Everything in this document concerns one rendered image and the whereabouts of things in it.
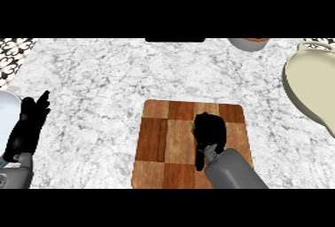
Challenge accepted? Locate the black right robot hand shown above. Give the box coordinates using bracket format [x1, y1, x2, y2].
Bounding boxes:
[191, 111, 229, 173]

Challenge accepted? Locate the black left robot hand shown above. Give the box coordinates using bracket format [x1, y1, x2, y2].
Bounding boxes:
[3, 90, 52, 163]

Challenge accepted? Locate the wooden checkered cutting board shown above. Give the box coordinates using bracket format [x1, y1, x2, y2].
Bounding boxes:
[132, 98, 256, 190]

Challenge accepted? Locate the white round bowl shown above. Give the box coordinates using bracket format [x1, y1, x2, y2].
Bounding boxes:
[0, 90, 23, 155]

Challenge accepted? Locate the grey bowl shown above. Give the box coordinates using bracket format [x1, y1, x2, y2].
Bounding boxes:
[226, 37, 272, 53]

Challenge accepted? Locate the orange item in bowl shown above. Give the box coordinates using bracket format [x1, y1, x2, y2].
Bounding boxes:
[243, 37, 272, 43]

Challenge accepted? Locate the cream pot with handle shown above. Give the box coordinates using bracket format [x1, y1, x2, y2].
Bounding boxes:
[282, 40, 335, 138]

